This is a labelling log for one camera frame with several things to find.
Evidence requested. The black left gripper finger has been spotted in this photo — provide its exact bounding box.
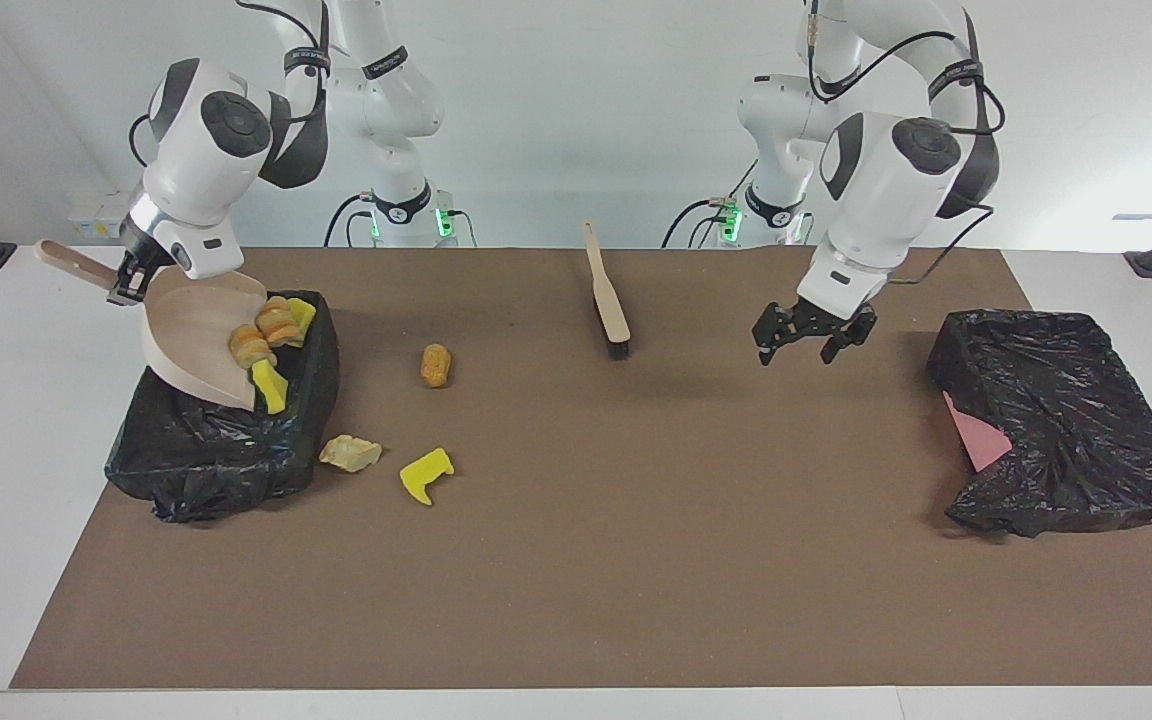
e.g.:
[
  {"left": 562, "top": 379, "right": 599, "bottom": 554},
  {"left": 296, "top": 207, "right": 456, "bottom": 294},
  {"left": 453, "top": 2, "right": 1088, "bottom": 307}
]
[
  {"left": 820, "top": 315, "right": 877, "bottom": 364},
  {"left": 754, "top": 303, "right": 799, "bottom": 366}
]

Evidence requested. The beige plastic dustpan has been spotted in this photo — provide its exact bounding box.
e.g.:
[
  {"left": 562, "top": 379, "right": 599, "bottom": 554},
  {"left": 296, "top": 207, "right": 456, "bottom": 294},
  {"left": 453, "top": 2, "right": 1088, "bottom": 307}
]
[{"left": 33, "top": 239, "right": 269, "bottom": 411}]

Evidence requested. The orange striped bread toy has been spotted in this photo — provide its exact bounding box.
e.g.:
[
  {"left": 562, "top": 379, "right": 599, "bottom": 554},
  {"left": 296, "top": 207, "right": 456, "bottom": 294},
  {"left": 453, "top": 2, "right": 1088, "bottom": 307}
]
[
  {"left": 255, "top": 296, "right": 302, "bottom": 349},
  {"left": 228, "top": 323, "right": 277, "bottom": 369}
]

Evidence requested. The beige hand brush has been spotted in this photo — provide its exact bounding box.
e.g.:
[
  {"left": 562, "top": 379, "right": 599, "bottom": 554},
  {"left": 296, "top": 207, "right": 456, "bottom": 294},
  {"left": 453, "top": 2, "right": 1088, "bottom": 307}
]
[{"left": 582, "top": 221, "right": 632, "bottom": 361}]

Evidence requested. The yellow sponge wedge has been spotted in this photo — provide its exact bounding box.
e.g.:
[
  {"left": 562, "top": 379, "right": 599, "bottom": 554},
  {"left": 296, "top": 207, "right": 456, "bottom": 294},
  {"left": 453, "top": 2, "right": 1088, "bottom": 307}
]
[{"left": 251, "top": 360, "right": 289, "bottom": 415}]

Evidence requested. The pale dumpling toy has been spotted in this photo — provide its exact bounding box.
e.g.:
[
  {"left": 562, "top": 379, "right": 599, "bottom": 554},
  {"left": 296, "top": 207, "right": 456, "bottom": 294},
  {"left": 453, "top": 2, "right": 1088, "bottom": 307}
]
[{"left": 319, "top": 434, "right": 384, "bottom": 473}]

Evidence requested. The yellow boot-shaped sponge piece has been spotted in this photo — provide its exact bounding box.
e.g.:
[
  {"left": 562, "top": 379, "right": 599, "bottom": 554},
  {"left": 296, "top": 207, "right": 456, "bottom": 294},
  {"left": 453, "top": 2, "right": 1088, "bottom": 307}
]
[{"left": 399, "top": 447, "right": 455, "bottom": 507}]

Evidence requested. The pink bin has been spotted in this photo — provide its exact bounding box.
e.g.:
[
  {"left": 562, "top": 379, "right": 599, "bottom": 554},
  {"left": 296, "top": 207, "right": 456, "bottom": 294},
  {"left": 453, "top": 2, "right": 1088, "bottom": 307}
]
[{"left": 942, "top": 391, "right": 1014, "bottom": 473}]

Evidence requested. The black trash bag bin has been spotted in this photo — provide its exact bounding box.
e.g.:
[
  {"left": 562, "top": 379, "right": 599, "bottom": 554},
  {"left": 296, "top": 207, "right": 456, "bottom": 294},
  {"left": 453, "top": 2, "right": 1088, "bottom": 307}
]
[
  {"left": 926, "top": 309, "right": 1152, "bottom": 539},
  {"left": 104, "top": 290, "right": 341, "bottom": 524}
]

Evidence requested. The brown table mat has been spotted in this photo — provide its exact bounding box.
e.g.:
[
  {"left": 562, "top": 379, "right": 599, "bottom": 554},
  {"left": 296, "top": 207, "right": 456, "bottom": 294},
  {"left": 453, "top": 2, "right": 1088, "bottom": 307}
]
[{"left": 11, "top": 248, "right": 1152, "bottom": 689}]

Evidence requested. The white wall box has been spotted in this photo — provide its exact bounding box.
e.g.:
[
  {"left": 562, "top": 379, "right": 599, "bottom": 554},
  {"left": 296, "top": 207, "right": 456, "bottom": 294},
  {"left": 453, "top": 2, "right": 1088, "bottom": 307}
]
[{"left": 68, "top": 193, "right": 139, "bottom": 241}]

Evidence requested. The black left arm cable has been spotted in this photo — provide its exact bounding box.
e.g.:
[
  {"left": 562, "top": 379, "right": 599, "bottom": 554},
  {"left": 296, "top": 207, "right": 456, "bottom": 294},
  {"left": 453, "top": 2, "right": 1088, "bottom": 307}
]
[{"left": 806, "top": 0, "right": 1007, "bottom": 286}]

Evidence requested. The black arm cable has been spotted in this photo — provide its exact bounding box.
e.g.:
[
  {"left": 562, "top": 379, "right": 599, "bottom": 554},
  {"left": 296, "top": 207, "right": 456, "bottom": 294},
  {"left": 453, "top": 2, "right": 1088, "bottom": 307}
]
[
  {"left": 236, "top": 0, "right": 332, "bottom": 111},
  {"left": 806, "top": 0, "right": 1007, "bottom": 286}
]

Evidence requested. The black base power cable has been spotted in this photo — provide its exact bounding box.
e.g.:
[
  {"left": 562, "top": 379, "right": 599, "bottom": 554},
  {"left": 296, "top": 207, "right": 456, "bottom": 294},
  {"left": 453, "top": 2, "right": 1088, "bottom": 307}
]
[
  {"left": 662, "top": 196, "right": 737, "bottom": 249},
  {"left": 324, "top": 193, "right": 379, "bottom": 249}
]

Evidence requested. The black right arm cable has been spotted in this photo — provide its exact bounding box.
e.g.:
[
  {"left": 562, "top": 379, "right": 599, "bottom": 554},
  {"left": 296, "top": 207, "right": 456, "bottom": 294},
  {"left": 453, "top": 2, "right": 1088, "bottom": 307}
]
[{"left": 236, "top": 0, "right": 332, "bottom": 111}]

